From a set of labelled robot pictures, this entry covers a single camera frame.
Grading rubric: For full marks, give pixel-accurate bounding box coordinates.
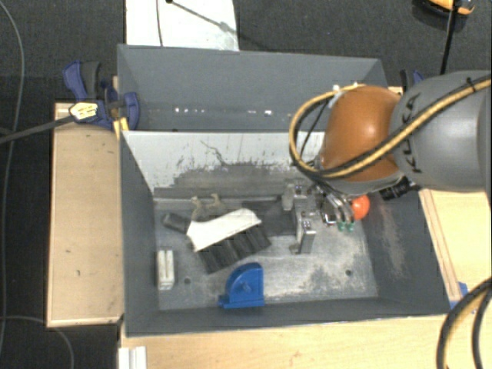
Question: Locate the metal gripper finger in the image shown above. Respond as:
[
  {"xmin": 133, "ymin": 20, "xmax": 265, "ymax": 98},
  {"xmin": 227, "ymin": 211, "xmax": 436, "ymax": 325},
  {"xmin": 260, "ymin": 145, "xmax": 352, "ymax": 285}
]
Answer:
[
  {"xmin": 282, "ymin": 184, "xmax": 305, "ymax": 212},
  {"xmin": 289, "ymin": 219, "xmax": 318, "ymax": 255}
]

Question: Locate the pale wood board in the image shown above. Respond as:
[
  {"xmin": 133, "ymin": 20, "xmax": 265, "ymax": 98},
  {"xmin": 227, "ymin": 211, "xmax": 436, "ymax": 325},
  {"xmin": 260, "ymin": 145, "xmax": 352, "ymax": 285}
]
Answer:
[{"xmin": 45, "ymin": 99, "xmax": 126, "ymax": 328}]

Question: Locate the grey metal bin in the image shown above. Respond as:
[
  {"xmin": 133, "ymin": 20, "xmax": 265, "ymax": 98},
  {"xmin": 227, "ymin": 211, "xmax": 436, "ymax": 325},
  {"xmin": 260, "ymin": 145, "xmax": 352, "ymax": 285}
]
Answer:
[{"xmin": 115, "ymin": 43, "xmax": 451, "ymax": 336}]

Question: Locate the small dark grey block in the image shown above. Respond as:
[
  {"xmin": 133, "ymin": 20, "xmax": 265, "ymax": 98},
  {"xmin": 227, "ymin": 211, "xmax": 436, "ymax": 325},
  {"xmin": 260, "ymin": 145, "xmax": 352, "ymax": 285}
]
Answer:
[{"xmin": 162, "ymin": 212, "xmax": 190, "ymax": 234}]

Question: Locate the orange ball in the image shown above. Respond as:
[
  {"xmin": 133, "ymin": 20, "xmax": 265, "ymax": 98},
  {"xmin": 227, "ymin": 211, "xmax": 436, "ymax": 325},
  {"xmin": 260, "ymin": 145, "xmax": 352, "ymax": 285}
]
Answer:
[{"xmin": 351, "ymin": 194, "xmax": 371, "ymax": 221}]

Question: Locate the blue rounded plastic block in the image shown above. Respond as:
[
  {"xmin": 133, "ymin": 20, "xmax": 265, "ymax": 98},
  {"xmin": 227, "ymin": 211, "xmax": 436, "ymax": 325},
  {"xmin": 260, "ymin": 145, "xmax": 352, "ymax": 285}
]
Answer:
[{"xmin": 217, "ymin": 261, "xmax": 267, "ymax": 310}]

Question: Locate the black cylinder on white bracket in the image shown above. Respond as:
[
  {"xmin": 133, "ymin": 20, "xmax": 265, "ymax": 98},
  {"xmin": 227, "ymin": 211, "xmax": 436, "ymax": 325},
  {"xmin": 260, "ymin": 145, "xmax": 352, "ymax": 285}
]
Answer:
[{"xmin": 377, "ymin": 181, "xmax": 413, "ymax": 201}]

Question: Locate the white brush with black bristles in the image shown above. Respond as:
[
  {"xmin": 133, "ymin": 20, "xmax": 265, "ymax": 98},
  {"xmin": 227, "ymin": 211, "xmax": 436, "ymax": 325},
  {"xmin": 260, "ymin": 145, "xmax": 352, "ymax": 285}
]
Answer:
[{"xmin": 185, "ymin": 207, "xmax": 272, "ymax": 275}]

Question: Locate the small white block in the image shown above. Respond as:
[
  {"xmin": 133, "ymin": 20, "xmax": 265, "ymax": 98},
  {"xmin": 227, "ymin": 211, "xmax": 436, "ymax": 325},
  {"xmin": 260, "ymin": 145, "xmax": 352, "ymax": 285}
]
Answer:
[{"xmin": 155, "ymin": 248, "xmax": 177, "ymax": 291}]

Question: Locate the tan toy animal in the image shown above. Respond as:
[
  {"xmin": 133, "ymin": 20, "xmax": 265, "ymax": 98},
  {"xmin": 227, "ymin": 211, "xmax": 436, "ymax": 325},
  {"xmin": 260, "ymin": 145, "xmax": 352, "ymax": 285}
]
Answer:
[{"xmin": 190, "ymin": 193, "xmax": 223, "ymax": 221}]

